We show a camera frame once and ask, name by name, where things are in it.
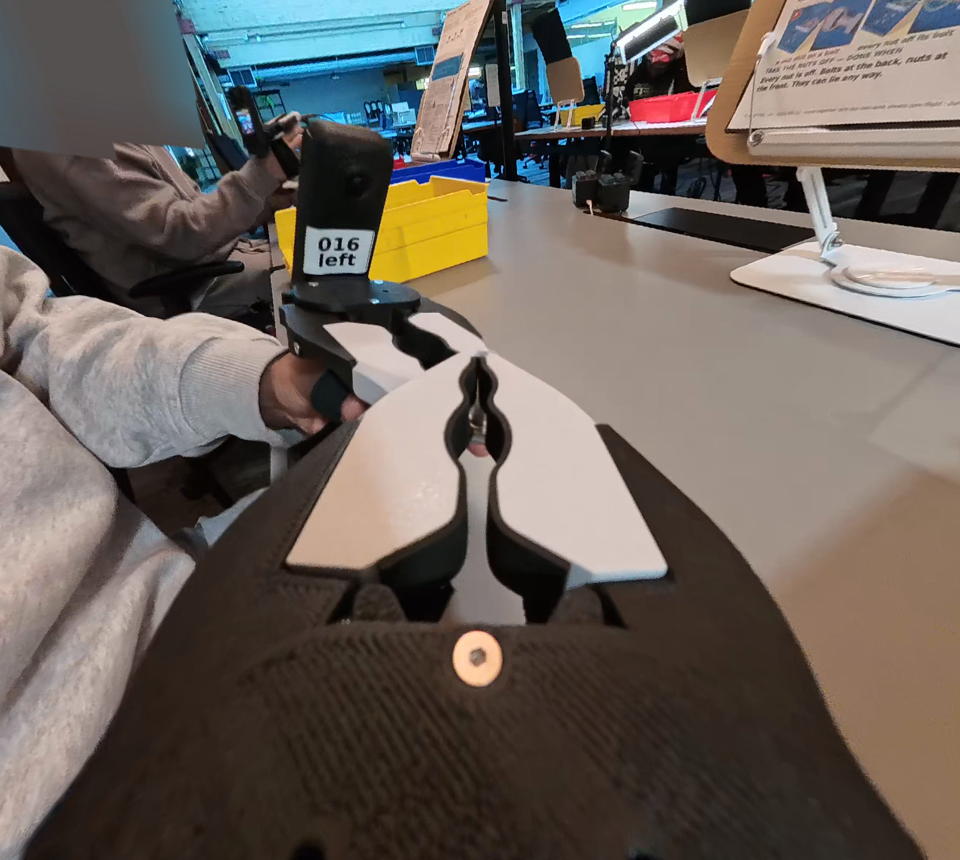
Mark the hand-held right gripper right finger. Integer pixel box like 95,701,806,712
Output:
480,352,670,590

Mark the wooden board stand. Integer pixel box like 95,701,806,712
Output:
546,59,586,105
684,9,751,89

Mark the black battery charger block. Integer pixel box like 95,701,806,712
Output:
571,149,645,214

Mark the cardboard instruction board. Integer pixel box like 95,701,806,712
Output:
410,0,498,160

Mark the blue plastic bin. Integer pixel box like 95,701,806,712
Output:
390,159,487,185

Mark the wooden document stand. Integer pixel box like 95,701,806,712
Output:
705,0,960,347

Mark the person's left hand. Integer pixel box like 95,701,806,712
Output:
258,352,369,437

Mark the fiducial marker board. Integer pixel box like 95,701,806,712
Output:
606,54,637,122

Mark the black office chair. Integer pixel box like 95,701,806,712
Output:
0,181,275,336

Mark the printed instruction sheet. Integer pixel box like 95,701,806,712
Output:
724,0,960,132

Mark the grey desk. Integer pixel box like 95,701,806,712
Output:
266,178,960,860

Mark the desk lamp light bar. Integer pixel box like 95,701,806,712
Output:
615,0,687,65

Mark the long wooden desk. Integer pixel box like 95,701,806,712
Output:
513,118,710,190

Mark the person's left forearm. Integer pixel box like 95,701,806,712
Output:
0,245,290,471

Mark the black pole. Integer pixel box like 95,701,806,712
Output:
483,0,519,180

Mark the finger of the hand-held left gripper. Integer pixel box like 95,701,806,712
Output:
393,311,490,371
322,320,430,405

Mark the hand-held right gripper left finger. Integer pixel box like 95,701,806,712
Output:
285,352,483,578

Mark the red plastic bin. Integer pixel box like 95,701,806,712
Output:
628,89,717,124

